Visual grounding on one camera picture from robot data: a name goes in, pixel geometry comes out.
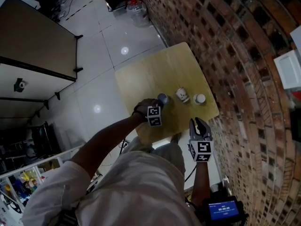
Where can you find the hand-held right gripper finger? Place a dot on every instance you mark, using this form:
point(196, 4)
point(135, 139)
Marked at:
point(193, 131)
point(205, 132)

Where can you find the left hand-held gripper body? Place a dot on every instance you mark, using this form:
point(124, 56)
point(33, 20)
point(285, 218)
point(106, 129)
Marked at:
point(154, 116)

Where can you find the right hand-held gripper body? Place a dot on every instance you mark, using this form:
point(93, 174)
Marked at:
point(202, 149)

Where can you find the white paper cup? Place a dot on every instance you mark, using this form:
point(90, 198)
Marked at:
point(199, 99)
point(182, 95)
point(162, 96)

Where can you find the person's left forearm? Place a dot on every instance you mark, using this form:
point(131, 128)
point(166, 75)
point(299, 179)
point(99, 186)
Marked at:
point(105, 145)

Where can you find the person's right forearm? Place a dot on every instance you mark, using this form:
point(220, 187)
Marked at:
point(201, 182)

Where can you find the person's left hand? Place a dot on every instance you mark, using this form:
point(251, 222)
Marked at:
point(144, 108)

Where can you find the person's grey shoe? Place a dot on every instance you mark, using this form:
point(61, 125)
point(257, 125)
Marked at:
point(175, 138)

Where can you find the person's beige trousers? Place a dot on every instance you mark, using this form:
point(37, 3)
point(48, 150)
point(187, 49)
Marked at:
point(164, 149)

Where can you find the black device blue screen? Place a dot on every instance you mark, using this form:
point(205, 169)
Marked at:
point(223, 211)

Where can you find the person's white shirt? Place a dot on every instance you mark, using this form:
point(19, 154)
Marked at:
point(129, 192)

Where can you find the clear water jug red cap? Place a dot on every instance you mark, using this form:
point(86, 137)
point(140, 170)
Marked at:
point(137, 13)

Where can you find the white metal shelf rack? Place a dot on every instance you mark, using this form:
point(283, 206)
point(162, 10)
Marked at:
point(47, 159)

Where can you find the white paper notice with text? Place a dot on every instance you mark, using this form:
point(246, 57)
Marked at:
point(296, 37)

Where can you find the small black birdhouse box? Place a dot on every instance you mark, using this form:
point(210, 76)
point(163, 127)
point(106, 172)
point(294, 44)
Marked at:
point(20, 85)

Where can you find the brown partition panel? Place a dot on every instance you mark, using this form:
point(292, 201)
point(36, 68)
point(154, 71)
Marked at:
point(35, 36)

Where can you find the pile of colourful small items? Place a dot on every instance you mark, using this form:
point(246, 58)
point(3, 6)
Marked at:
point(23, 185)

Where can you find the black wall display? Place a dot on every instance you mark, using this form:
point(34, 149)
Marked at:
point(296, 123)

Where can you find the white wall switch box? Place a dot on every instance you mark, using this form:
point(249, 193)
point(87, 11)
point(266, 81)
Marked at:
point(288, 69)

